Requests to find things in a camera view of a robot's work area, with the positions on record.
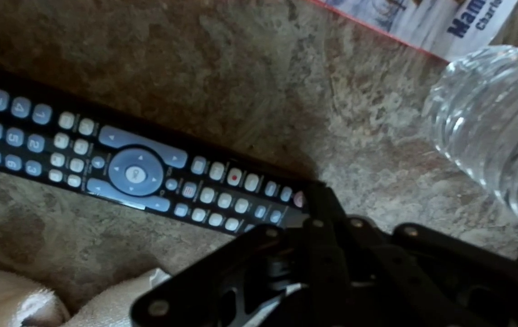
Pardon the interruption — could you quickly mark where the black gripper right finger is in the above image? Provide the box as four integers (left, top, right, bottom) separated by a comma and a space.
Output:
323, 183, 518, 327

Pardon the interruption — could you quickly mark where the crumpled white cloth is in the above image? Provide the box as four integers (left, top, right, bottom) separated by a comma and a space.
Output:
0, 263, 172, 327

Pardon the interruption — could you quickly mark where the dinosaur children's book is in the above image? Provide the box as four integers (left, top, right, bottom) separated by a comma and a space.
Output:
310, 0, 518, 61

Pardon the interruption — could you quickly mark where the black remote control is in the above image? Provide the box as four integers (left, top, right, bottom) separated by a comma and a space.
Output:
0, 61, 314, 237

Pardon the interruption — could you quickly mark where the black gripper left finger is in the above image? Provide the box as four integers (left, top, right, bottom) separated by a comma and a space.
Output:
129, 179, 327, 327

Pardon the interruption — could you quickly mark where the clear plastic water bottle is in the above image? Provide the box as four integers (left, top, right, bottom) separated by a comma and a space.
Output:
419, 43, 518, 241

